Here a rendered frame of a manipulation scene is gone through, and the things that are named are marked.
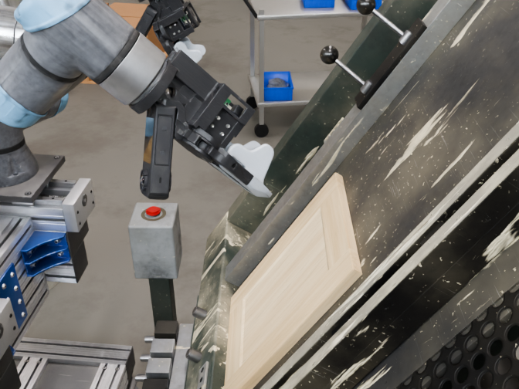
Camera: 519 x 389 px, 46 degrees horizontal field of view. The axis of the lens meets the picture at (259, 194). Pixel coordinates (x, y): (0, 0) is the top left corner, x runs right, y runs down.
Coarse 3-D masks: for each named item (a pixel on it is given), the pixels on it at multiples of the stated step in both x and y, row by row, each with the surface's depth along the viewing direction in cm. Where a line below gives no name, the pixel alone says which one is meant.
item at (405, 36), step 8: (360, 0) 117; (368, 0) 116; (360, 8) 117; (368, 8) 116; (376, 16) 117; (384, 16) 117; (392, 24) 116; (400, 32) 116; (408, 32) 115; (400, 40) 116
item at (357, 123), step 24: (456, 0) 110; (432, 24) 112; (432, 48) 114; (408, 72) 117; (384, 96) 120; (360, 120) 123; (336, 144) 126; (312, 168) 130; (336, 168) 129; (288, 192) 136; (312, 192) 132; (288, 216) 135; (264, 240) 139; (240, 264) 143
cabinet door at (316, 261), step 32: (320, 192) 125; (320, 224) 118; (288, 256) 124; (320, 256) 111; (352, 256) 100; (256, 288) 131; (288, 288) 116; (320, 288) 104; (256, 320) 122; (288, 320) 109; (256, 352) 114
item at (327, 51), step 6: (324, 48) 122; (330, 48) 122; (324, 54) 122; (330, 54) 121; (336, 54) 122; (324, 60) 122; (330, 60) 122; (336, 60) 122; (342, 66) 122; (348, 72) 122; (354, 78) 122; (360, 78) 121; (366, 84) 120; (366, 90) 121
